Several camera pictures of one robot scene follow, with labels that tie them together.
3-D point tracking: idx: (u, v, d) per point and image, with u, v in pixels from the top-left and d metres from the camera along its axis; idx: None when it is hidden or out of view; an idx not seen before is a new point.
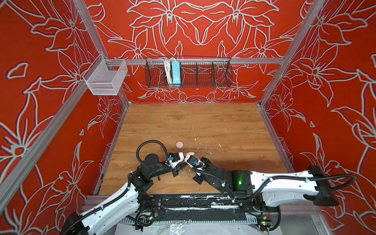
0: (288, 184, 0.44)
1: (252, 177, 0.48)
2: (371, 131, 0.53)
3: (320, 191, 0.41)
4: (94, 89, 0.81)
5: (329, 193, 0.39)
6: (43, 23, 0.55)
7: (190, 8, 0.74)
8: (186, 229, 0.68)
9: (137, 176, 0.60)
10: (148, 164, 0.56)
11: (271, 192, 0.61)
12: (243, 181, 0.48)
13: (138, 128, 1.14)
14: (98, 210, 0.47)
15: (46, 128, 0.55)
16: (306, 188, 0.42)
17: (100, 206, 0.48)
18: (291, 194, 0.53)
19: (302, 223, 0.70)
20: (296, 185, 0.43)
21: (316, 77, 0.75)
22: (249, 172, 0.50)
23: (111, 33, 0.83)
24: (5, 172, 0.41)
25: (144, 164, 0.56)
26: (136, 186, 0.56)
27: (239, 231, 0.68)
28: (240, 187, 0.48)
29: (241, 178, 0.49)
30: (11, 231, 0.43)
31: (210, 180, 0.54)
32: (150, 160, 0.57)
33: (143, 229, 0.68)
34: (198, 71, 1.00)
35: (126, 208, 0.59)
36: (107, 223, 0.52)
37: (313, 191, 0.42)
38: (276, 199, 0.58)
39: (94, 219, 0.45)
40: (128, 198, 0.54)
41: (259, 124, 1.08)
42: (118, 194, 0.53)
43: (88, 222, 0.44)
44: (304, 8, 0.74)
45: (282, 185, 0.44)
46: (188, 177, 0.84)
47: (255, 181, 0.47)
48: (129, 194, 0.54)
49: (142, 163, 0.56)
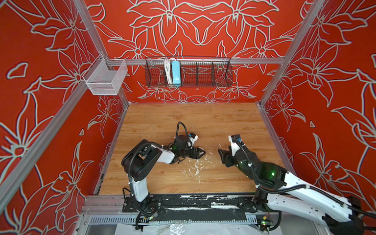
0: (322, 199, 0.43)
1: (288, 177, 0.48)
2: (371, 131, 0.53)
3: (353, 220, 0.40)
4: (94, 89, 0.81)
5: (361, 226, 0.38)
6: (43, 23, 0.55)
7: (190, 8, 0.74)
8: (186, 229, 0.68)
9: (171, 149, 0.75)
10: (182, 139, 0.75)
11: (281, 197, 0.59)
12: (276, 173, 0.49)
13: (139, 128, 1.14)
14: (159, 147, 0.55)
15: (46, 128, 0.55)
16: (338, 210, 0.41)
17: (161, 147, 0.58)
18: (306, 209, 0.52)
19: (302, 223, 0.70)
20: (329, 204, 0.42)
21: (316, 77, 0.75)
22: (285, 170, 0.49)
23: (111, 33, 0.83)
24: (5, 172, 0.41)
25: (178, 138, 0.75)
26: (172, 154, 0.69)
27: (239, 231, 0.68)
28: (270, 177, 0.48)
29: (273, 170, 0.50)
30: (11, 231, 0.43)
31: (240, 157, 0.52)
32: (183, 137, 0.77)
33: (143, 229, 0.68)
34: (198, 71, 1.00)
35: (142, 187, 0.60)
36: (142, 182, 0.58)
37: (344, 216, 0.41)
38: (284, 205, 0.58)
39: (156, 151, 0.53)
40: (170, 156, 0.68)
41: (259, 124, 1.08)
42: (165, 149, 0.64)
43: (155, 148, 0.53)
44: (304, 7, 0.74)
45: (317, 197, 0.44)
46: (188, 177, 0.84)
47: (288, 181, 0.47)
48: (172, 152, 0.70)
49: (177, 137, 0.76)
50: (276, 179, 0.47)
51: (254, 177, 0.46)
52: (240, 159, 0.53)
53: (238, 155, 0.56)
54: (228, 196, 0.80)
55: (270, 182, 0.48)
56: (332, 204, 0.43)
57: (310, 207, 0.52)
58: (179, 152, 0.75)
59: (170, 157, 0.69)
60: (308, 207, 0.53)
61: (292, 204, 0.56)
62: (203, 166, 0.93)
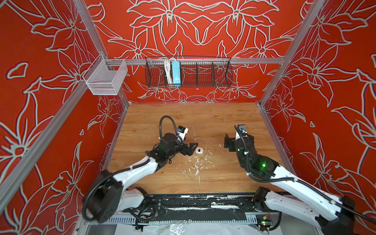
0: (310, 194, 0.44)
1: (278, 169, 0.50)
2: (371, 131, 0.53)
3: (340, 217, 0.39)
4: (94, 89, 0.81)
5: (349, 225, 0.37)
6: (43, 23, 0.55)
7: (190, 8, 0.74)
8: (186, 229, 0.68)
9: (155, 152, 0.65)
10: (168, 139, 0.63)
11: (279, 196, 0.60)
12: (267, 165, 0.52)
13: (139, 128, 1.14)
14: (127, 171, 0.49)
15: (46, 128, 0.55)
16: (325, 206, 0.41)
17: (129, 168, 0.51)
18: (301, 209, 0.51)
19: (302, 223, 0.70)
20: (317, 199, 0.42)
21: (316, 77, 0.75)
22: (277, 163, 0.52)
23: (111, 33, 0.83)
24: (5, 172, 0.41)
25: (164, 139, 0.62)
26: (156, 159, 0.61)
27: (239, 231, 0.68)
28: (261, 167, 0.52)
29: (265, 162, 0.53)
30: (11, 231, 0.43)
31: (238, 145, 0.55)
32: (170, 137, 0.64)
33: (143, 229, 0.68)
34: (198, 71, 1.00)
35: (131, 198, 0.57)
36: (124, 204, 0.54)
37: (331, 213, 0.40)
38: (280, 203, 0.57)
39: (124, 177, 0.46)
40: (150, 167, 0.57)
41: (259, 124, 1.08)
42: (141, 162, 0.56)
43: (121, 177, 0.46)
44: (304, 7, 0.74)
45: (304, 191, 0.45)
46: (188, 177, 0.84)
47: (278, 173, 0.49)
48: (151, 163, 0.58)
49: (162, 138, 0.63)
50: (266, 171, 0.50)
51: (246, 165, 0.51)
52: (238, 146, 0.55)
53: (236, 143, 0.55)
54: (228, 196, 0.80)
55: (260, 173, 0.52)
56: (319, 199, 0.42)
57: (305, 208, 0.51)
58: (165, 156, 0.66)
59: (152, 168, 0.59)
60: (303, 207, 0.51)
61: (288, 203, 0.56)
62: (203, 166, 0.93)
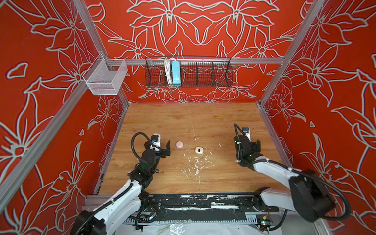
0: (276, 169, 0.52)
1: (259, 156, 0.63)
2: (371, 131, 0.53)
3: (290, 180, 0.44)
4: (94, 89, 0.81)
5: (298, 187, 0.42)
6: (43, 23, 0.55)
7: (190, 8, 0.74)
8: (186, 229, 0.68)
9: (137, 173, 0.63)
10: (147, 158, 0.60)
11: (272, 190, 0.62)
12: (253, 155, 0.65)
13: (139, 128, 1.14)
14: (108, 205, 0.47)
15: (46, 128, 0.55)
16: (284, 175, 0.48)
17: (110, 200, 0.49)
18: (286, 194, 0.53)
19: (302, 223, 0.70)
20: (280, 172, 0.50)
21: (316, 77, 0.75)
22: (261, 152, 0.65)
23: (111, 33, 0.83)
24: (5, 172, 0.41)
25: (143, 159, 0.60)
26: (139, 181, 0.59)
27: (239, 231, 0.68)
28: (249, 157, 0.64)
29: (251, 152, 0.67)
30: (11, 231, 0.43)
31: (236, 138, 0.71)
32: (147, 155, 0.62)
33: (143, 229, 0.68)
34: (198, 71, 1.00)
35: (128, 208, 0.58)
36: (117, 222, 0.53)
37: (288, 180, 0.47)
38: (271, 193, 0.60)
39: (105, 213, 0.45)
40: (134, 191, 0.56)
41: (259, 124, 1.08)
42: (122, 189, 0.54)
43: (102, 215, 0.44)
44: (304, 7, 0.74)
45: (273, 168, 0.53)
46: (188, 177, 0.84)
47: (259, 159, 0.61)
48: (134, 187, 0.56)
49: (140, 159, 0.60)
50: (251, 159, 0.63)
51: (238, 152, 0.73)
52: (239, 139, 0.70)
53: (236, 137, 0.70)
54: (228, 196, 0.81)
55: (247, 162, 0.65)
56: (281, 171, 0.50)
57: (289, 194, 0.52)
58: (149, 174, 0.64)
59: (137, 191, 0.58)
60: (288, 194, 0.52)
61: (277, 193, 0.57)
62: (203, 166, 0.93)
